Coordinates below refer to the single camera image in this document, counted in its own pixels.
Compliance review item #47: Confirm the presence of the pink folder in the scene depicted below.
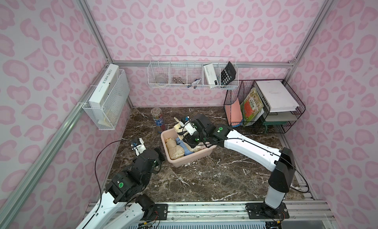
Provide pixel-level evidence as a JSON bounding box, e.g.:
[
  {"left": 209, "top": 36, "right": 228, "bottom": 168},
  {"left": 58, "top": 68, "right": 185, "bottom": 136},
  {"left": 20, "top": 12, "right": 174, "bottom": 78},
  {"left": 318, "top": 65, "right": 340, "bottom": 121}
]
[{"left": 230, "top": 98, "right": 243, "bottom": 127}]

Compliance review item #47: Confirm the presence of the white paper stack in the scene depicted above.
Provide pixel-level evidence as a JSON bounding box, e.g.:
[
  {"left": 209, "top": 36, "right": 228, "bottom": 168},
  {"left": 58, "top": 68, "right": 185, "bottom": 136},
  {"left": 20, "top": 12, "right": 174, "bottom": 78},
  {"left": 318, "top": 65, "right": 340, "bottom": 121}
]
[{"left": 257, "top": 80, "right": 299, "bottom": 112}]

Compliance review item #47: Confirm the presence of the white long box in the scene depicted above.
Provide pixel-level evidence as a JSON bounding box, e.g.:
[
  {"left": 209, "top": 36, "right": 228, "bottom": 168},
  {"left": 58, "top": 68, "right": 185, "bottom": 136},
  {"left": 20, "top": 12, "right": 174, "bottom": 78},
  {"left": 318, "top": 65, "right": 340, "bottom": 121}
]
[{"left": 89, "top": 64, "right": 121, "bottom": 108}]

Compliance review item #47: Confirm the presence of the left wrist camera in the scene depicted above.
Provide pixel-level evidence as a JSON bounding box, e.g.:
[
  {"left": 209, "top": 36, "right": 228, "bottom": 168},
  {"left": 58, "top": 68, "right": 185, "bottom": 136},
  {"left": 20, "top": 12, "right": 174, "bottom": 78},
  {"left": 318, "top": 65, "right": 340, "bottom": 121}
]
[{"left": 131, "top": 138, "right": 146, "bottom": 156}]

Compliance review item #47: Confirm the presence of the pink plastic storage box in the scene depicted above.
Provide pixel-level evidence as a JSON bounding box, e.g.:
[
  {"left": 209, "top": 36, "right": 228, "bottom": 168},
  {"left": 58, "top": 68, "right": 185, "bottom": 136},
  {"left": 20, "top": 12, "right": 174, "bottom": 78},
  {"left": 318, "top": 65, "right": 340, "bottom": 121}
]
[{"left": 160, "top": 129, "right": 215, "bottom": 168}]

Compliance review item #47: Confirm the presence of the white wire wall basket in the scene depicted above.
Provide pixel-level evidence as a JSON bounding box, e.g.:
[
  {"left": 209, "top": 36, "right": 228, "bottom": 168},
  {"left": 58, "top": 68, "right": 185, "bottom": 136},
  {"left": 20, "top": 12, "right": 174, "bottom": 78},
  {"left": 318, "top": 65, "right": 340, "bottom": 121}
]
[{"left": 147, "top": 55, "right": 239, "bottom": 90}]

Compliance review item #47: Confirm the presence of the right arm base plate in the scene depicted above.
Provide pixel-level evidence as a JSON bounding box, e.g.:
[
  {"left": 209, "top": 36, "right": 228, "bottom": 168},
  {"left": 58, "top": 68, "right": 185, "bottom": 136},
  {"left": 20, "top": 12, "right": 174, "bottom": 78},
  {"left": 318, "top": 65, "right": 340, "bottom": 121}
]
[{"left": 245, "top": 202, "right": 290, "bottom": 220}]

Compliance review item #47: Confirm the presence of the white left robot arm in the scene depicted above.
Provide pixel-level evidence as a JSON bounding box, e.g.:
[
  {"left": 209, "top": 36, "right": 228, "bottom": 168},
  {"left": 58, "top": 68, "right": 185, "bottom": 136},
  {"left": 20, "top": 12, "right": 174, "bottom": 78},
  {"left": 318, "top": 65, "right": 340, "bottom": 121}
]
[{"left": 77, "top": 147, "right": 164, "bottom": 229}]

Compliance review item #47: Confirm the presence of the colored pencil tube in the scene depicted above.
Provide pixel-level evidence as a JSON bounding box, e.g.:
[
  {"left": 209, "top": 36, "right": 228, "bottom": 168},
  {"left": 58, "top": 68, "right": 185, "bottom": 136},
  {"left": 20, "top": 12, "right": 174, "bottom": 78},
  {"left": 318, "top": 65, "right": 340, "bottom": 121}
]
[{"left": 151, "top": 108, "right": 166, "bottom": 133}]

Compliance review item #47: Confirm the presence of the beige umbrella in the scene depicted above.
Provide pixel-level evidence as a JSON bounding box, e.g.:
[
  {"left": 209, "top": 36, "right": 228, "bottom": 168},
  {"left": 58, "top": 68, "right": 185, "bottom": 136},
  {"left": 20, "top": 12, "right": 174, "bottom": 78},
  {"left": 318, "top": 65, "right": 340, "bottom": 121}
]
[{"left": 165, "top": 138, "right": 185, "bottom": 160}]

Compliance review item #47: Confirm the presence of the white small box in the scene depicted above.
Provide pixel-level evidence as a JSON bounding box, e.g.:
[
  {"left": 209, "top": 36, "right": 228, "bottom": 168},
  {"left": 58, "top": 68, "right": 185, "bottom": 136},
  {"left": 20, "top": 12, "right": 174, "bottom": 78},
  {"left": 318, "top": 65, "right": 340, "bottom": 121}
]
[{"left": 203, "top": 63, "right": 218, "bottom": 88}]

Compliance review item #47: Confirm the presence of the black calculator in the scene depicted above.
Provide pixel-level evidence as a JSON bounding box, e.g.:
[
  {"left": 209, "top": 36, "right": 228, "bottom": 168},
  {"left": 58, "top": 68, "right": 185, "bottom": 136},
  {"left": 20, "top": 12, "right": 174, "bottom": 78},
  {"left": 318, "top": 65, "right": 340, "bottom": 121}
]
[{"left": 220, "top": 62, "right": 236, "bottom": 86}]

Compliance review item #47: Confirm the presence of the white mesh side basket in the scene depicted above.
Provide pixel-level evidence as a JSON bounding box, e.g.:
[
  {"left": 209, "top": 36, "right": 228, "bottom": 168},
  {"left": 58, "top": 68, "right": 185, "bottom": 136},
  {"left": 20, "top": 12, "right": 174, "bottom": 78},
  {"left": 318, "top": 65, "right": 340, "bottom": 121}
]
[{"left": 83, "top": 69, "right": 130, "bottom": 131}]

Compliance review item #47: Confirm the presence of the green red book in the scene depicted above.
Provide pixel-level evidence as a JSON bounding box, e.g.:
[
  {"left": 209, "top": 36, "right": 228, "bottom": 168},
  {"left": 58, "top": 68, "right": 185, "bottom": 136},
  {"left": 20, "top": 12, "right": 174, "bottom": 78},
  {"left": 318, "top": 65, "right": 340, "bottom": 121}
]
[{"left": 240, "top": 87, "right": 264, "bottom": 127}]

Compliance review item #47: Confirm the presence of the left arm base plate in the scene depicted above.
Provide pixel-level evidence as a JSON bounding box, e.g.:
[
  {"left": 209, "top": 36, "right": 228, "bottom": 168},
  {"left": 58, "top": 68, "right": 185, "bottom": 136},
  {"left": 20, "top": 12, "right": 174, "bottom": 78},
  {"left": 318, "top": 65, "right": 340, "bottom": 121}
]
[{"left": 126, "top": 203, "right": 168, "bottom": 221}]

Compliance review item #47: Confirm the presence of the black wire desk organizer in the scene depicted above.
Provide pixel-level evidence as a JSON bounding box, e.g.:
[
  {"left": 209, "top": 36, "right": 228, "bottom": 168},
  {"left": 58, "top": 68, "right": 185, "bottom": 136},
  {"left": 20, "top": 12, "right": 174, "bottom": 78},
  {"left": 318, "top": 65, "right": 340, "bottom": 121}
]
[{"left": 223, "top": 79, "right": 306, "bottom": 134}]

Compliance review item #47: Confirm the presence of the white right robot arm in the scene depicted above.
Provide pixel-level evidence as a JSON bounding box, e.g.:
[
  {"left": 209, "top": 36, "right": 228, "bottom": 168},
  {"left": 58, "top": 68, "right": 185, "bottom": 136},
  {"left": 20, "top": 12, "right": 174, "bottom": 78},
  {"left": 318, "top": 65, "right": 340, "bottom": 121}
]
[{"left": 178, "top": 114, "right": 296, "bottom": 210}]

